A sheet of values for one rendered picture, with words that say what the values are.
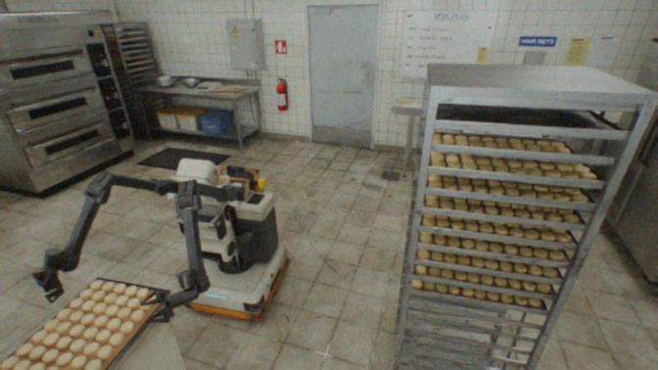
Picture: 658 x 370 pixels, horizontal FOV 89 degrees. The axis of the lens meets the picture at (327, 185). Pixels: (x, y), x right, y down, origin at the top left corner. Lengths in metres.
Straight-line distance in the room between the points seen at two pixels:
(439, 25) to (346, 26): 1.24
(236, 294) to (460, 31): 4.02
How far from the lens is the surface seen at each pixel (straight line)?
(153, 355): 1.86
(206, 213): 2.22
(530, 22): 5.03
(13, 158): 5.23
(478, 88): 1.21
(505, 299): 1.79
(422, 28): 4.95
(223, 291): 2.60
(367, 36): 5.10
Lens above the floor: 2.06
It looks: 29 degrees down
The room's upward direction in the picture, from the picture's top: 1 degrees counter-clockwise
